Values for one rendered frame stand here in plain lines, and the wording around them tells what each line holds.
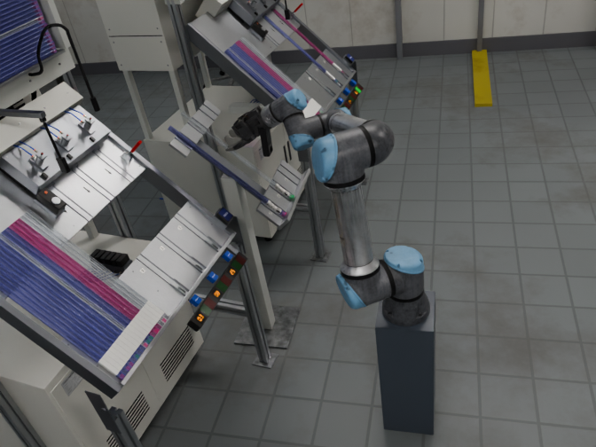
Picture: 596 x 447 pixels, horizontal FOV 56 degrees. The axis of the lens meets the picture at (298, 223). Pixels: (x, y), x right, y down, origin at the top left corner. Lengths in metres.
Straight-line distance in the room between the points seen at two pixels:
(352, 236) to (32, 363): 1.08
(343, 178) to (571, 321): 1.47
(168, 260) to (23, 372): 0.55
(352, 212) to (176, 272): 0.62
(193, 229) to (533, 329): 1.48
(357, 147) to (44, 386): 1.16
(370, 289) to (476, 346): 0.94
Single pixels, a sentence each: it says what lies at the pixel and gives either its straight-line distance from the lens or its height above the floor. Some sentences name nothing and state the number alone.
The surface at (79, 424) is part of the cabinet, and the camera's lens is 2.05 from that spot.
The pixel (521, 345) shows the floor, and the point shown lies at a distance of 2.52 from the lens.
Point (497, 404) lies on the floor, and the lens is 2.33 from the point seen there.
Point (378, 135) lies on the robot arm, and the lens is 1.49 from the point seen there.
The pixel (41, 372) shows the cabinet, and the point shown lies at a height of 0.62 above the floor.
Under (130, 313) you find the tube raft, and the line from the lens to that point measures 1.70.
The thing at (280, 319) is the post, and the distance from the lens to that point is 2.63.
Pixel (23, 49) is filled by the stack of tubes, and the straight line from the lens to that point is 1.87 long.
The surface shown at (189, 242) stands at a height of 0.79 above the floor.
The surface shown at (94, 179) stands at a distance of 1.91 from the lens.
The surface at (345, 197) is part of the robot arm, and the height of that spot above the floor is 1.03.
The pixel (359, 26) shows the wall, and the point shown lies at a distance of 5.28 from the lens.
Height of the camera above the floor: 1.87
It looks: 36 degrees down
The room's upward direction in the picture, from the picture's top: 10 degrees counter-clockwise
